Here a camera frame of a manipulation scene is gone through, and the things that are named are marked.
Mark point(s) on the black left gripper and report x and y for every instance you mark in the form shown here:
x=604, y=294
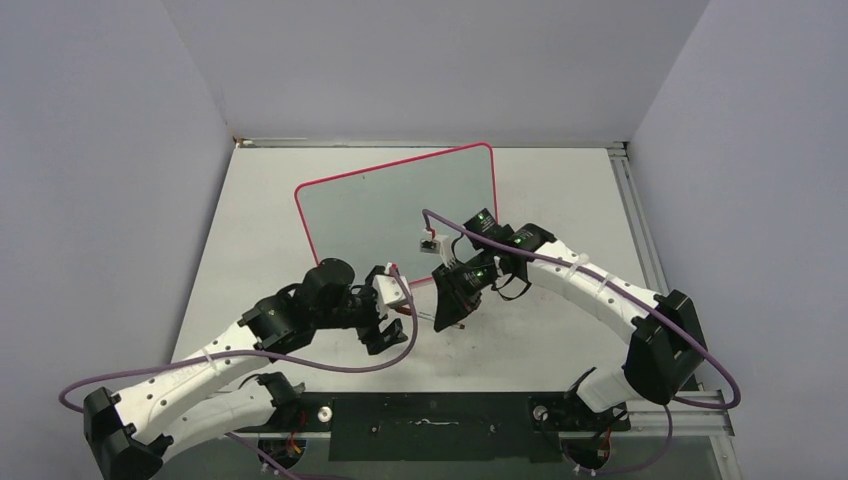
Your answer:
x=371, y=335

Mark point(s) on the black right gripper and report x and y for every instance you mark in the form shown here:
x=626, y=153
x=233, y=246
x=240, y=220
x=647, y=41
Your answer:
x=453, y=300

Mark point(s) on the white whiteboard marker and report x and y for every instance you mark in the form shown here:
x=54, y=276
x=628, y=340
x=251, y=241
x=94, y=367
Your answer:
x=438, y=323

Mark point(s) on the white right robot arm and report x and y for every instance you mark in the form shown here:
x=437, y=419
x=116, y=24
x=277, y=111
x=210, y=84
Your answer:
x=662, y=333

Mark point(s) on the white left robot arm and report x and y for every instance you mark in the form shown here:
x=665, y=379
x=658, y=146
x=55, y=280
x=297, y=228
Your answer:
x=223, y=386

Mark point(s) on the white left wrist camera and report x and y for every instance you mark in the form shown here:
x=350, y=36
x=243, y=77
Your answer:
x=391, y=288

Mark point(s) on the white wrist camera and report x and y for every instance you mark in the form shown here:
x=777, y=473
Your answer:
x=391, y=288
x=444, y=246

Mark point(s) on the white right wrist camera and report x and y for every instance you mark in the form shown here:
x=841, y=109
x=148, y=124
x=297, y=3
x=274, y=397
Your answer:
x=444, y=246

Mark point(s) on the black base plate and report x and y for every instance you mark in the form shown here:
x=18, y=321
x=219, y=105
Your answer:
x=442, y=426

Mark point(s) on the whiteboard with pink frame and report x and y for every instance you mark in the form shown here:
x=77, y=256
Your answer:
x=372, y=216

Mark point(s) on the aluminium rail frame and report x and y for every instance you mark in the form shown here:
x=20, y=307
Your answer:
x=531, y=341

